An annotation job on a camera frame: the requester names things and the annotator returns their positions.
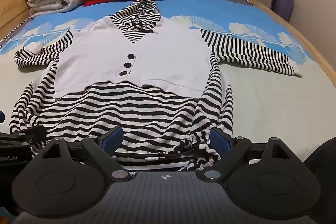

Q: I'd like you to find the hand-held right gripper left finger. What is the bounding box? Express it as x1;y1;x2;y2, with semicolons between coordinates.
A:
33;126;131;182

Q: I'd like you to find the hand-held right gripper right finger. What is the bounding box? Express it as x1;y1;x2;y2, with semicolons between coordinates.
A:
201;127;301;183

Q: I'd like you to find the black white striped hooded top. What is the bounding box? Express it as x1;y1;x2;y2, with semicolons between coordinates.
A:
9;0;303;172

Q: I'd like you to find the blue and white bed sheet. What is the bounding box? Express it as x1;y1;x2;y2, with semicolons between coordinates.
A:
0;0;336;161

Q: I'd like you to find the purple board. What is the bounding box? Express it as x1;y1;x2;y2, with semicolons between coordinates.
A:
270;0;294;22

